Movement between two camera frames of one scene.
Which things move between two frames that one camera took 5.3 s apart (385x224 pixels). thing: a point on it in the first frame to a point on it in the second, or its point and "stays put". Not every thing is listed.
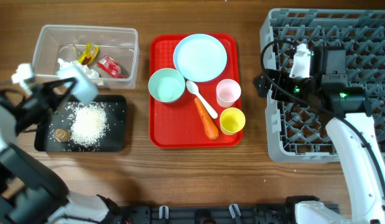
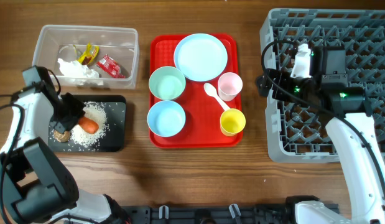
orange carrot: x=211 y=129 to x=88 y=126
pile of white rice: x=89 y=124 stays put
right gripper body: x=298 y=87 stays put
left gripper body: x=32 y=108 to x=68 y=106
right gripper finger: x=262 y=85 stays put
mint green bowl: x=166 y=84 stays put
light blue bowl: x=83 y=88 to x=166 y=118
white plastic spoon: x=193 y=88 to x=211 y=91
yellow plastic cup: x=232 y=120 stays put
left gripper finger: x=47 y=88 to x=62 y=125
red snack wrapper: x=111 y=66 stays put
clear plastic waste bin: x=110 y=55 stays put
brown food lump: x=62 y=135 stays put
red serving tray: x=179 y=124 stays put
